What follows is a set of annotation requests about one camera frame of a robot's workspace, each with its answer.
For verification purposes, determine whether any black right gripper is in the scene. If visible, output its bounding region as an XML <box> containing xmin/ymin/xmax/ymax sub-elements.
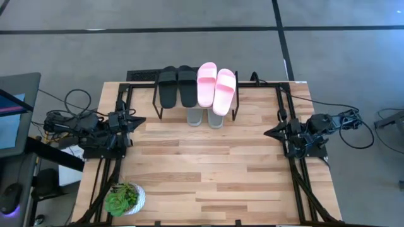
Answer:
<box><xmin>264</xmin><ymin>118</ymin><xmax>306</xmax><ymax>156</ymax></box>

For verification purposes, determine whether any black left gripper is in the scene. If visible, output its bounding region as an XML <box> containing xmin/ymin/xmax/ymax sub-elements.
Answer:
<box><xmin>107</xmin><ymin>110</ymin><xmax>147</xmax><ymax>149</ymax></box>

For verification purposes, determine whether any black rubber slide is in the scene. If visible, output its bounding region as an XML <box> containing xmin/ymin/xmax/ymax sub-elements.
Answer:
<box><xmin>157</xmin><ymin>66</ymin><xmax>178</xmax><ymax>110</ymax></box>
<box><xmin>176</xmin><ymin>65</ymin><xmax>198</xmax><ymax>108</ymax></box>

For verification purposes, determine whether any grey rubber slide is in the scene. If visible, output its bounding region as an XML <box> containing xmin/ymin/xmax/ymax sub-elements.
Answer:
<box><xmin>206</xmin><ymin>108</ymin><xmax>224</xmax><ymax>129</ymax></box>
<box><xmin>186</xmin><ymin>108</ymin><xmax>205</xmax><ymax>127</ymax></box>

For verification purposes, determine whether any pink rubber slide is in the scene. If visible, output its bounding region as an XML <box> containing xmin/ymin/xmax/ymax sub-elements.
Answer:
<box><xmin>196</xmin><ymin>62</ymin><xmax>218</xmax><ymax>108</ymax></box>
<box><xmin>212</xmin><ymin>68</ymin><xmax>237</xmax><ymax>117</ymax></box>

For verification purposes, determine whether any green succulent in white pot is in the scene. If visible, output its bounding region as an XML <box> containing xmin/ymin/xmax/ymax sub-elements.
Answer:
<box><xmin>104</xmin><ymin>182</ymin><xmax>146</xmax><ymax>218</ymax></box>

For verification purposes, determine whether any white box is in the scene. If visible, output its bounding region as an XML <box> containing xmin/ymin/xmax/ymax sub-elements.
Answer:
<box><xmin>58</xmin><ymin>146</ymin><xmax>85</xmax><ymax>187</ymax></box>

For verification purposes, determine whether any grey framed monitor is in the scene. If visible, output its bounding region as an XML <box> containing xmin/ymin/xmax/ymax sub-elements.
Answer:
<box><xmin>0</xmin><ymin>72</ymin><xmax>42</xmax><ymax>158</ymax></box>

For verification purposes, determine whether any grey side desk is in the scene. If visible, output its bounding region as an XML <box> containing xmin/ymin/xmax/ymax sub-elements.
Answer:
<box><xmin>0</xmin><ymin>153</ymin><xmax>39</xmax><ymax>227</ymax></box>

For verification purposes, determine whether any black computer mouse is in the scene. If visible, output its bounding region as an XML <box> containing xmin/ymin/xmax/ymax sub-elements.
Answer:
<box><xmin>0</xmin><ymin>183</ymin><xmax>23</xmax><ymax>218</ymax></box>

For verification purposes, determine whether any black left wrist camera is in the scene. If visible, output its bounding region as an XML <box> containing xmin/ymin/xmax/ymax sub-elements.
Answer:
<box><xmin>108</xmin><ymin>112</ymin><xmax>120</xmax><ymax>129</ymax></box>

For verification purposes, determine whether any black metal table frame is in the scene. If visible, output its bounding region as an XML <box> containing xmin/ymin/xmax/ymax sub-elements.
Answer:
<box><xmin>75</xmin><ymin>82</ymin><xmax>343</xmax><ymax>225</ymax></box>

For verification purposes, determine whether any wooden shelf with black frame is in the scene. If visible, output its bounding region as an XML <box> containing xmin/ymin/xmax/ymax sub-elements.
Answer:
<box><xmin>152</xmin><ymin>69</ymin><xmax>240</xmax><ymax>121</ymax></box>

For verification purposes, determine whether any black table power cable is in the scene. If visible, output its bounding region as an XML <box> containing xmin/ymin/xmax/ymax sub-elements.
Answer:
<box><xmin>251</xmin><ymin>71</ymin><xmax>360</xmax><ymax>112</ymax></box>

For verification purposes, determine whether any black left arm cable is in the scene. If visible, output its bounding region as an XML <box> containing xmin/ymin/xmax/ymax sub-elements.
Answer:
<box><xmin>64</xmin><ymin>89</ymin><xmax>93</xmax><ymax>116</ymax></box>

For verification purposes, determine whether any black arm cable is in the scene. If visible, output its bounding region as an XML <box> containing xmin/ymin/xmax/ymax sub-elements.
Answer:
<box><xmin>64</xmin><ymin>89</ymin><xmax>93</xmax><ymax>116</ymax></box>
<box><xmin>339</xmin><ymin>110</ymin><xmax>376</xmax><ymax>149</ymax></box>

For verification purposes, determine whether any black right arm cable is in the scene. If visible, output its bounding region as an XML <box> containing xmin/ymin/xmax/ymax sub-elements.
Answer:
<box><xmin>339</xmin><ymin>110</ymin><xmax>376</xmax><ymax>149</ymax></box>

